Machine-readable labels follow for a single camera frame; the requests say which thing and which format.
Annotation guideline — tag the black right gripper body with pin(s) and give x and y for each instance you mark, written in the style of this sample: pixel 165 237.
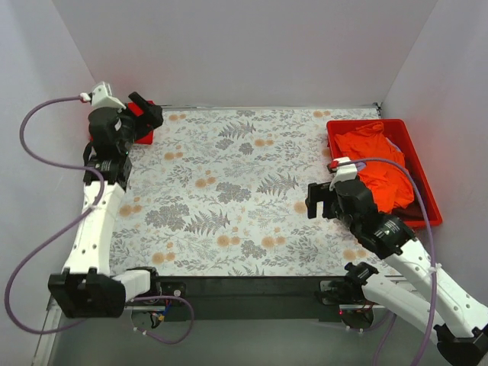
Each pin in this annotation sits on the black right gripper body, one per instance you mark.
pixel 325 203

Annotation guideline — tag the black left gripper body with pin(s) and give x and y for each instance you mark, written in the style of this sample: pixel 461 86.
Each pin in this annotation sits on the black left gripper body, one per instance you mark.
pixel 138 115

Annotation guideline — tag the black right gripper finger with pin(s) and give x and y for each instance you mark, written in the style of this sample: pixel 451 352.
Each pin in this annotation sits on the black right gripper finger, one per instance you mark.
pixel 329 211
pixel 315 194

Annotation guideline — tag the red t shirt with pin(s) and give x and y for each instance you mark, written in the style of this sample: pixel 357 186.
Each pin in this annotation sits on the red t shirt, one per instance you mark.
pixel 112 126

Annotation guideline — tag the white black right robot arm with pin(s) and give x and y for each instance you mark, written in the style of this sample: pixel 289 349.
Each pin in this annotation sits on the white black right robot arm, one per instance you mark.
pixel 458 322

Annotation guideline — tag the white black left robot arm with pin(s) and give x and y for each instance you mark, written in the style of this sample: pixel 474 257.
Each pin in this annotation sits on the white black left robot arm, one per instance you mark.
pixel 85 287

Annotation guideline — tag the lavender t shirt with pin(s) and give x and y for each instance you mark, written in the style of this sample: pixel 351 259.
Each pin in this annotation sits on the lavender t shirt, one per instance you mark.
pixel 381 147

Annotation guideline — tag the orange t shirt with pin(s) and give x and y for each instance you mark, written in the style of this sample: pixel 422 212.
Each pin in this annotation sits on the orange t shirt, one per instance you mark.
pixel 377 176

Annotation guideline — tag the dark maroon t shirt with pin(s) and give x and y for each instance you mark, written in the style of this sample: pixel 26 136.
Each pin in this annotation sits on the dark maroon t shirt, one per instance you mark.
pixel 405 203

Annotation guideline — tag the red plastic bin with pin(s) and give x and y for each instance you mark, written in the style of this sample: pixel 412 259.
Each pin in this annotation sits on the red plastic bin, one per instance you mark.
pixel 395 130

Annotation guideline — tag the floral table cloth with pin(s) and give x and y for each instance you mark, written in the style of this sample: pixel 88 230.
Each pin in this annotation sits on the floral table cloth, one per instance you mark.
pixel 222 193

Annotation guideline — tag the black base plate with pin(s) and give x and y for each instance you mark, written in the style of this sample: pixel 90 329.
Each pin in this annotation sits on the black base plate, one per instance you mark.
pixel 253 298

